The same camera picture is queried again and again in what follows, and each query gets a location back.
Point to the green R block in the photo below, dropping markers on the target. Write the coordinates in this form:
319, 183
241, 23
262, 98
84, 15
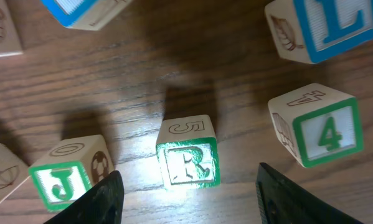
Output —
187, 153

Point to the green J block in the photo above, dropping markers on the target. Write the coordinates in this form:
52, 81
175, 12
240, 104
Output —
70, 169

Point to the blue 5 block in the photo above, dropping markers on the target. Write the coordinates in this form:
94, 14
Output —
85, 14

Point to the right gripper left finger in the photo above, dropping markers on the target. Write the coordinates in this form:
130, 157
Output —
102, 204

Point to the blue P block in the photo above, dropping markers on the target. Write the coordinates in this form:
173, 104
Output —
9, 40

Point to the green 4 block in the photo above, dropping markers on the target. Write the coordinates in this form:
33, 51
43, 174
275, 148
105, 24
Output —
317, 124

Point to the blue T block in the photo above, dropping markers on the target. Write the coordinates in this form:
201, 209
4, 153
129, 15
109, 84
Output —
13, 172

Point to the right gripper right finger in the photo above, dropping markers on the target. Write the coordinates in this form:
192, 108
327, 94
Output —
280, 200

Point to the blue L block right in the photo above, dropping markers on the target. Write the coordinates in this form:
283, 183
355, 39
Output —
312, 31

